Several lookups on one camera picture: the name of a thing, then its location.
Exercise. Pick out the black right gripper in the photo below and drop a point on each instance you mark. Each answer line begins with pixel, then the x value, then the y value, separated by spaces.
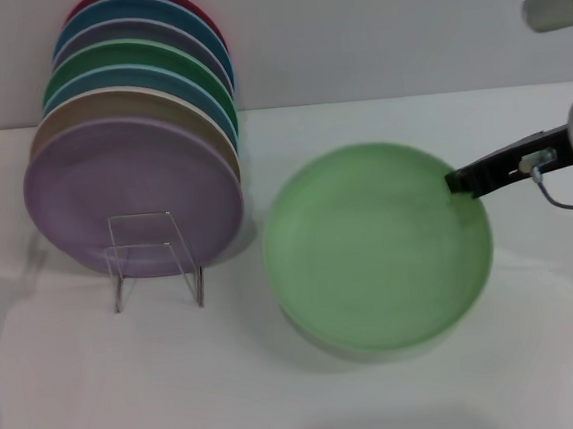
pixel 544 144

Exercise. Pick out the light green plate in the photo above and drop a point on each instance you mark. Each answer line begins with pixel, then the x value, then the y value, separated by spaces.
pixel 370 247

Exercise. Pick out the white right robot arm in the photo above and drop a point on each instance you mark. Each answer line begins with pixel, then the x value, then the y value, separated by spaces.
pixel 549 6

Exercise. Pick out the clear acrylic plate rack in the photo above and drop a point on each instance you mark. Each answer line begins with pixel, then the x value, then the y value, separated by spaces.
pixel 193 288

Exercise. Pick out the lavender plate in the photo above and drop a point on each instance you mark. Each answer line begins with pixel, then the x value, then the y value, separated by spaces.
pixel 113 179

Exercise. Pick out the grey purple plate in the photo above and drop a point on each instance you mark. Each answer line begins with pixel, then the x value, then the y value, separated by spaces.
pixel 139 27

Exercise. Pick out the dark green plate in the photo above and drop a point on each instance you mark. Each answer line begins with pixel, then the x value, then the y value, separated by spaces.
pixel 127 53

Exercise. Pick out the light blue plate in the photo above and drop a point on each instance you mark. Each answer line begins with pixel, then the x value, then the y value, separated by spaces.
pixel 119 77

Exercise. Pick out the beige plate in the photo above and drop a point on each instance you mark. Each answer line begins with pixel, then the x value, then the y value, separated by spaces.
pixel 106 105

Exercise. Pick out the teal blue plate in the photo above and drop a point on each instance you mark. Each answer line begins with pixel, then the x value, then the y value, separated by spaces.
pixel 138 6

